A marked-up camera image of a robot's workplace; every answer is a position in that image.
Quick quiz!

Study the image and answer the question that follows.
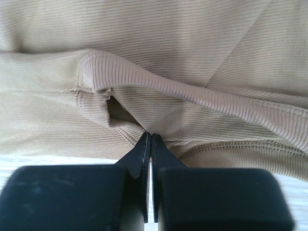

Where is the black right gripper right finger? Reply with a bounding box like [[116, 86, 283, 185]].
[[151, 134, 295, 231]]

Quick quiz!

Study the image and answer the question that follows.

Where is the tan ribbed tank top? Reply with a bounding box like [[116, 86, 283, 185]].
[[0, 0, 308, 181]]

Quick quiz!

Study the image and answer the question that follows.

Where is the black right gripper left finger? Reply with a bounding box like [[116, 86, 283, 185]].
[[0, 132, 151, 231]]

